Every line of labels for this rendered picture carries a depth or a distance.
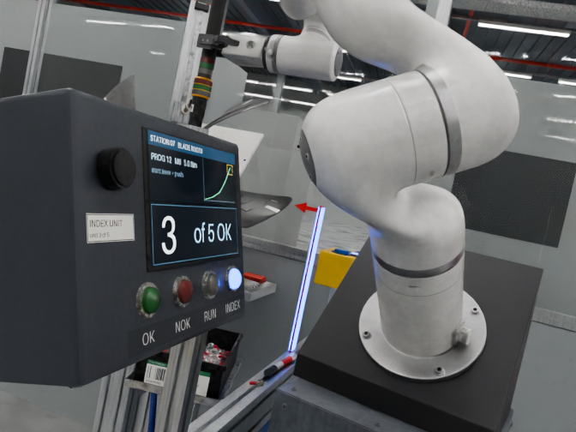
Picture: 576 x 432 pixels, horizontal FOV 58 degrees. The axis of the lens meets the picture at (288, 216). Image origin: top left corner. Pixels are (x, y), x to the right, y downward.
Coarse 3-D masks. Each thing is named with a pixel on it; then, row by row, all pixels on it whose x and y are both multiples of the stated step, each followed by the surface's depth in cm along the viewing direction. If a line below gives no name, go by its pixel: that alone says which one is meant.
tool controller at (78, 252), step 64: (0, 128) 34; (64, 128) 32; (128, 128) 37; (0, 192) 34; (64, 192) 32; (128, 192) 37; (192, 192) 46; (0, 256) 34; (64, 256) 32; (128, 256) 37; (192, 256) 45; (0, 320) 34; (64, 320) 32; (128, 320) 36; (192, 320) 45; (64, 384) 32
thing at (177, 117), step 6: (174, 102) 176; (180, 102) 177; (174, 108) 176; (180, 108) 177; (174, 114) 176; (180, 114) 177; (186, 114) 178; (174, 120) 177; (180, 120) 177; (186, 120) 178
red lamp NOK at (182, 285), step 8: (176, 280) 43; (184, 280) 43; (176, 288) 42; (184, 288) 42; (192, 288) 43; (176, 296) 42; (184, 296) 42; (192, 296) 43; (176, 304) 42; (184, 304) 43
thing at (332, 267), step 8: (336, 248) 147; (320, 256) 135; (328, 256) 134; (336, 256) 133; (344, 256) 133; (352, 256) 134; (320, 264) 135; (328, 264) 134; (336, 264) 133; (344, 264) 133; (320, 272) 135; (328, 272) 134; (336, 272) 133; (344, 272) 133; (320, 280) 135; (328, 280) 134; (336, 280) 133; (336, 288) 133
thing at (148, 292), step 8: (144, 288) 38; (152, 288) 38; (136, 296) 37; (144, 296) 38; (152, 296) 38; (136, 304) 37; (144, 304) 38; (152, 304) 38; (144, 312) 38; (152, 312) 38
